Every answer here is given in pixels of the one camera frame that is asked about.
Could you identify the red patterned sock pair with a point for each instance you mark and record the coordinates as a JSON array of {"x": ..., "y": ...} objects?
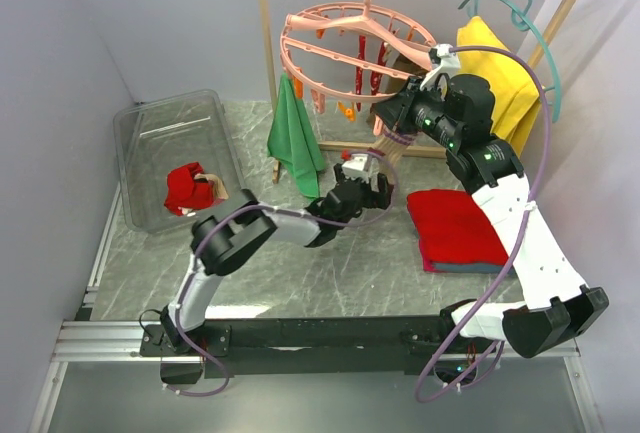
[{"x": 375, "y": 69}]

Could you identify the striped beige purple sock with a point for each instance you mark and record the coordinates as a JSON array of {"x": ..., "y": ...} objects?
[{"x": 219, "y": 190}]

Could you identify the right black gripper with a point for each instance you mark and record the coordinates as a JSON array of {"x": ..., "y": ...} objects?
[{"x": 390, "y": 110}]

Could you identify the green hanging cloth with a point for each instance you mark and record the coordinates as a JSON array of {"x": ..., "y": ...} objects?
[{"x": 292, "y": 141}]

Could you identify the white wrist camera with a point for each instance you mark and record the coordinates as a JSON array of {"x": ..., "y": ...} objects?
[
  {"x": 356, "y": 166},
  {"x": 445, "y": 62}
]

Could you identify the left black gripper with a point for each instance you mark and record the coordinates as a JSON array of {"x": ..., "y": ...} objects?
[{"x": 384, "y": 194}]

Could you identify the red sock front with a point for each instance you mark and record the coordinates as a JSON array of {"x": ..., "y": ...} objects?
[{"x": 202, "y": 198}]

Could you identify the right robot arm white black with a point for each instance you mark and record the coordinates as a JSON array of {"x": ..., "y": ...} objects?
[{"x": 558, "y": 304}]

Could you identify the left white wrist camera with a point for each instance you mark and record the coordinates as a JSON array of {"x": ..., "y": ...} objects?
[{"x": 356, "y": 166}]

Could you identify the black base bar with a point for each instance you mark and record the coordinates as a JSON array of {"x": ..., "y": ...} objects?
[{"x": 261, "y": 346}]

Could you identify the yellow hanging cloth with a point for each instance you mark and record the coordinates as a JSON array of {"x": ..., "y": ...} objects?
[{"x": 516, "y": 98}]

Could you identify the teal plastic hanger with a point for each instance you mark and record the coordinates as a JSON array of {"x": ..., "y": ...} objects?
[{"x": 521, "y": 21}]

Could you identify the pink round clip hanger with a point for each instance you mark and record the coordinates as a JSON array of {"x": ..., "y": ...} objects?
[{"x": 334, "y": 30}]

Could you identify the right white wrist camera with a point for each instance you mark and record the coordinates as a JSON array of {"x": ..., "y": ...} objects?
[{"x": 445, "y": 62}]

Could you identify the clear plastic bin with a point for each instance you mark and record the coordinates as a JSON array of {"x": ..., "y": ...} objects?
[{"x": 153, "y": 139}]

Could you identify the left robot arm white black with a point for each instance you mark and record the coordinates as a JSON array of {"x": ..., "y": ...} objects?
[{"x": 239, "y": 227}]

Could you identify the red folded towel stack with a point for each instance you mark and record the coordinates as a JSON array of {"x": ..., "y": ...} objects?
[{"x": 454, "y": 235}]

